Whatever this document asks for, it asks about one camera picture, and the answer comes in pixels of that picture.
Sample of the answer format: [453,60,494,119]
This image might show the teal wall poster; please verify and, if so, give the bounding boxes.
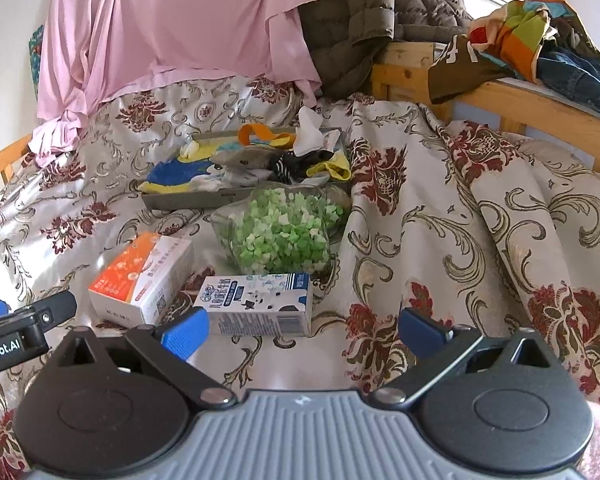
[27,25,47,82]

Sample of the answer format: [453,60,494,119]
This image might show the white and blue milk carton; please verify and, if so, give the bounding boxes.
[199,272,314,339]

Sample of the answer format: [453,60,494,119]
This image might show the pink sheet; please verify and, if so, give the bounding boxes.
[30,0,343,168]

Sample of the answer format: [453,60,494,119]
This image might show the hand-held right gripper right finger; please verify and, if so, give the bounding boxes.
[369,306,563,408]

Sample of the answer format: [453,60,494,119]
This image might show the orange and white box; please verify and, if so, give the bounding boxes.
[87,232,197,327]

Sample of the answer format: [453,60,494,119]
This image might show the wooden slatted bed rail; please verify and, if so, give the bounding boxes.
[0,132,34,212]

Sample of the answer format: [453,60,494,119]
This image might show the white gauze cloth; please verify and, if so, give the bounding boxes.
[292,106,342,157]

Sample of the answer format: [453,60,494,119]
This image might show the wooden bed end frame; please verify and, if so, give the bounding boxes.
[370,42,600,178]

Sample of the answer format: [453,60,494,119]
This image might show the brown printed shirt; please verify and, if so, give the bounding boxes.
[427,35,522,107]

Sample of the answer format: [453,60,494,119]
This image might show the colourful patchwork cloth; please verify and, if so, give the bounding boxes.
[467,0,572,87]

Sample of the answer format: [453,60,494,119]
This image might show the floral satin blanket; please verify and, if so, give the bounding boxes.
[0,77,600,480]

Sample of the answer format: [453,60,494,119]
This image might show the grey tray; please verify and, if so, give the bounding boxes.
[139,127,354,212]

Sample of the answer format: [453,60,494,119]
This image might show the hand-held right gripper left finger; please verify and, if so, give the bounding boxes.
[47,306,237,407]

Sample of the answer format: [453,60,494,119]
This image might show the orange cloth loop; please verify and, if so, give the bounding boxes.
[236,122,299,149]

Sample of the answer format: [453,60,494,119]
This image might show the blue jeans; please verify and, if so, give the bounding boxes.
[520,45,600,117]

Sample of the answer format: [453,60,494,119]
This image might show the brown quilted jacket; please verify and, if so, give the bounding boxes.
[297,0,477,102]

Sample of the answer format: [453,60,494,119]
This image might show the clear bag of green pieces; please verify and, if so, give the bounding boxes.
[210,185,354,277]

